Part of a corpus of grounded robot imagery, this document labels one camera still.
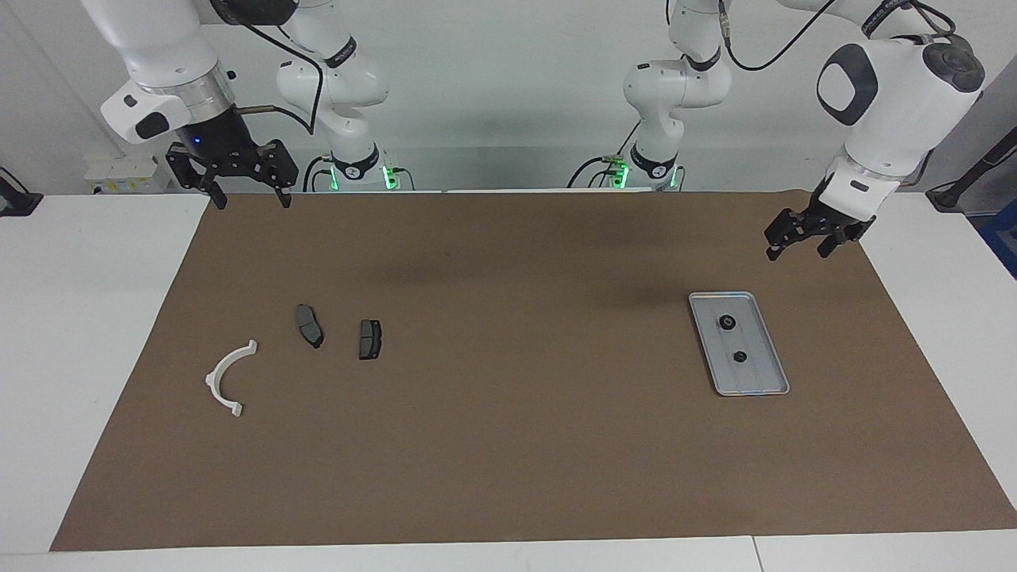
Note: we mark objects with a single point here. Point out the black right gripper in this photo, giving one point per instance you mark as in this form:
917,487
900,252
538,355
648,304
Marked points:
218,147

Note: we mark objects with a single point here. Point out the large black bearing gear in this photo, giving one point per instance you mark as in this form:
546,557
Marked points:
727,322

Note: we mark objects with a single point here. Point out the short dark brake pad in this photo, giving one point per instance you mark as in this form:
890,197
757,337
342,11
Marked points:
370,340

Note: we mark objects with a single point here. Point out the blue box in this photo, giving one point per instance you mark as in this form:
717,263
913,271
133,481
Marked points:
1003,238

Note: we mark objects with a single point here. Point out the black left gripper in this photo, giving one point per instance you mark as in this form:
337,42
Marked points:
834,221

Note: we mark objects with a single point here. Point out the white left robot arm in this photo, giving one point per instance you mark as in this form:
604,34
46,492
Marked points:
898,103

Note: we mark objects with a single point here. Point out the black table clamp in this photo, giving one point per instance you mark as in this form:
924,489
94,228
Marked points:
20,202

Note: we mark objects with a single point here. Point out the long dark brake pad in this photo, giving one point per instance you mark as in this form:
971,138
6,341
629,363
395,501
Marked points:
310,327

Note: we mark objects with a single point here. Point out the brown table mat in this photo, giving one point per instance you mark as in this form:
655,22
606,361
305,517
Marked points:
508,437

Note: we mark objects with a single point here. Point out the black stand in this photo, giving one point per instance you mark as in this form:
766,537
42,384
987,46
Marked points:
945,195

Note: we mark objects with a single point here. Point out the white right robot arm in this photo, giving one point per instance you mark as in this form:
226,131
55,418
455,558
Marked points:
159,48

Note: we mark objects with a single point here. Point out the white semicircular plastic bracket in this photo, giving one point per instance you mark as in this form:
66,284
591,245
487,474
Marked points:
213,380

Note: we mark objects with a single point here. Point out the white power strip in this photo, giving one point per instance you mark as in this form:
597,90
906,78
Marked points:
119,175

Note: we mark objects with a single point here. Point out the silver metal tray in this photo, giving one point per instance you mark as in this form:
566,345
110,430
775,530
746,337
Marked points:
755,381

